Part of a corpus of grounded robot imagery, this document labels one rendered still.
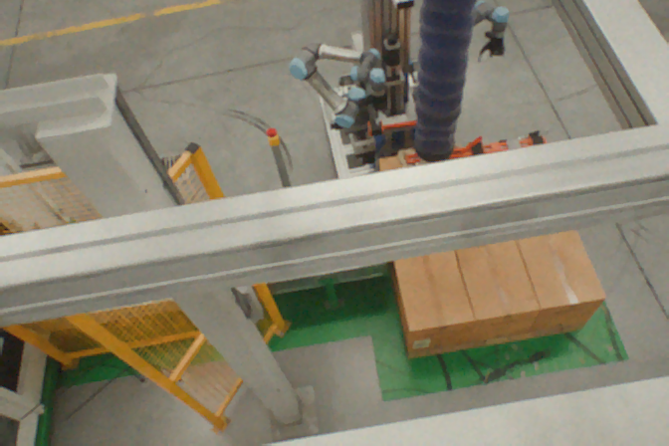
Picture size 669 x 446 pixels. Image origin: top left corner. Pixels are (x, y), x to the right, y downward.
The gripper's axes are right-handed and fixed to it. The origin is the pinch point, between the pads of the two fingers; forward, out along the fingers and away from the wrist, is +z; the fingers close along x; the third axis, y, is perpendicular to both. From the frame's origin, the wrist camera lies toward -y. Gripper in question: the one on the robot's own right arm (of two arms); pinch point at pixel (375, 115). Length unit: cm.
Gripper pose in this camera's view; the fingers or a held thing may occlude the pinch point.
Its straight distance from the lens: 334.8
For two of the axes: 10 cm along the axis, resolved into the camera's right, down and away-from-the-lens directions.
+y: 9.9, -1.2, -0.3
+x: -0.9, -8.3, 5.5
